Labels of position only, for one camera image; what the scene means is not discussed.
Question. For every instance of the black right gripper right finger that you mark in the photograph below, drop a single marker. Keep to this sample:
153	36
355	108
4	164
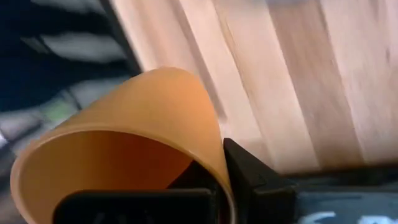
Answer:
258	193

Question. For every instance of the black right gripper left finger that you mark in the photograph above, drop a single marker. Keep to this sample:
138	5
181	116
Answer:
140	208

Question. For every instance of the orange plastic cup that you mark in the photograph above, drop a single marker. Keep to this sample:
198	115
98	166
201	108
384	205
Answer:
149	102

